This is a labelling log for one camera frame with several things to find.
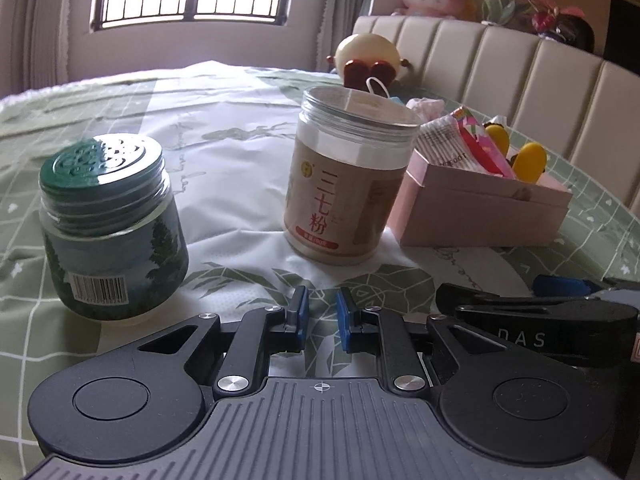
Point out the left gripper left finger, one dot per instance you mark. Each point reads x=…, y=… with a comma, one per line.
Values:
x=247, y=346

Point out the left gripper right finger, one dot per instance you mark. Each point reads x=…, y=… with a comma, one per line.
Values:
x=384, y=334

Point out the green lidded jar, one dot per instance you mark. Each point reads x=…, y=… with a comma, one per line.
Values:
x=111, y=227

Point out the beige lidded jar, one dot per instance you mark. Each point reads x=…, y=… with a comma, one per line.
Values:
x=350, y=155

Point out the pink lace scrunchie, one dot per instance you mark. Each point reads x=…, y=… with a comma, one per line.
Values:
x=427, y=109

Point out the pink cardboard box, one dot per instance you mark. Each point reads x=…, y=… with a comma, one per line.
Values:
x=448, y=207

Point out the pink snack packet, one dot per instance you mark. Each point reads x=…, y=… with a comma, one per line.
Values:
x=489, y=144

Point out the green white bedsheet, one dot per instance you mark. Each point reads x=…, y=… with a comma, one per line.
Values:
x=227, y=134

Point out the cotton swab pack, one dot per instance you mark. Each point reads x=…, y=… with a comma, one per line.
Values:
x=441, y=144

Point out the beige padded headboard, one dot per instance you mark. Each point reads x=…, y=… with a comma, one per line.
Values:
x=581, y=107

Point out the blue face mask pack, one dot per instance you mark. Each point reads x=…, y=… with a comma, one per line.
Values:
x=377, y=87

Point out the cream round plush toy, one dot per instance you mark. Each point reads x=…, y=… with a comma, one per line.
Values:
x=361, y=56

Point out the red flower plant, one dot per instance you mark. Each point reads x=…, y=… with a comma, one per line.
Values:
x=563, y=24

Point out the potted plant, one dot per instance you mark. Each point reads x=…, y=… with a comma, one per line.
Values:
x=497, y=12

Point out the beige curtain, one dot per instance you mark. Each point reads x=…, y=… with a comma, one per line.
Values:
x=337, y=20

